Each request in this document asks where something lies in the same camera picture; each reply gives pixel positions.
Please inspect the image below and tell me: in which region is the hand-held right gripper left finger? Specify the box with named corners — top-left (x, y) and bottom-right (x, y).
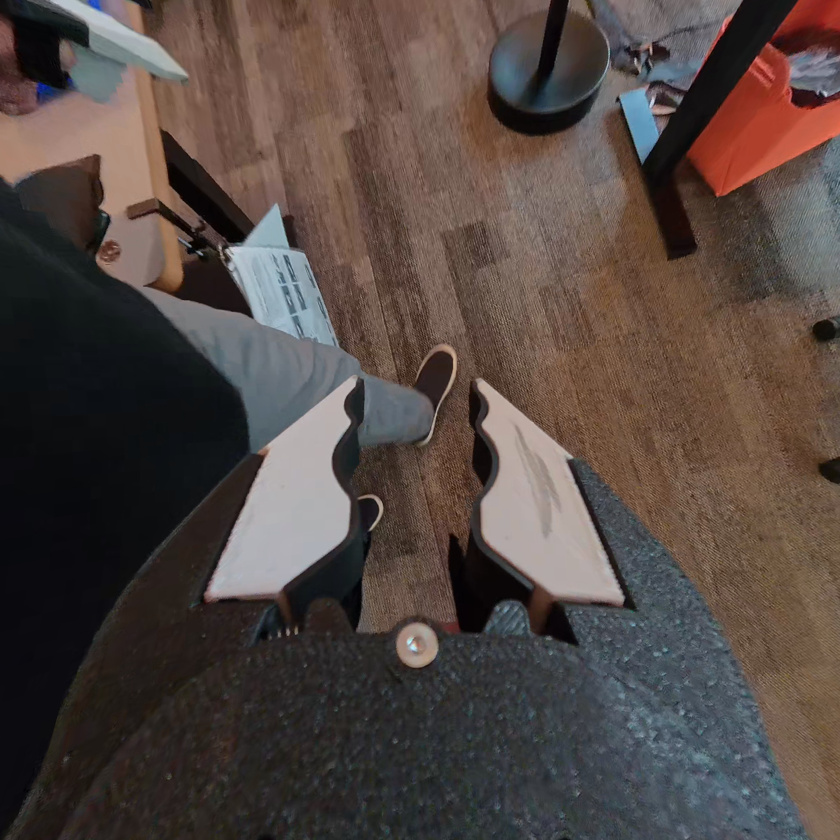
top-left (205, 375), bottom-right (366, 603)

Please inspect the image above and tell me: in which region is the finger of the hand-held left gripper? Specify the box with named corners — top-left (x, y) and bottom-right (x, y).
top-left (52, 0), bottom-right (190, 84)

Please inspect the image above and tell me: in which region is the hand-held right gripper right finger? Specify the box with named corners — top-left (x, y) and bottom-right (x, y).
top-left (468, 378), bottom-right (626, 608)

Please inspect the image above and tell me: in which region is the black table leg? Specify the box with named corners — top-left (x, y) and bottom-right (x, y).
top-left (161, 130), bottom-right (257, 245)

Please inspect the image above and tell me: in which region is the printed paper booklet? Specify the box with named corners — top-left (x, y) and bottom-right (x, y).
top-left (226, 205), bottom-right (339, 347)

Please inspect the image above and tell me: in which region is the person's black garment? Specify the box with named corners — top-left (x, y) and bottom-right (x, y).
top-left (0, 177), bottom-right (252, 808)

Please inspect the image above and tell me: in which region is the grey flat plate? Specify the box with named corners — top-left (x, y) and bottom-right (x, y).
top-left (619, 87), bottom-right (661, 165)

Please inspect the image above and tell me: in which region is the black clamp bracket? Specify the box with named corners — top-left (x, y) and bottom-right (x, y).
top-left (128, 200), bottom-right (227, 261)

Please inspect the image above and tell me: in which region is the black post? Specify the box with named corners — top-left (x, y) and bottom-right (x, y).
top-left (642, 0), bottom-right (798, 261)

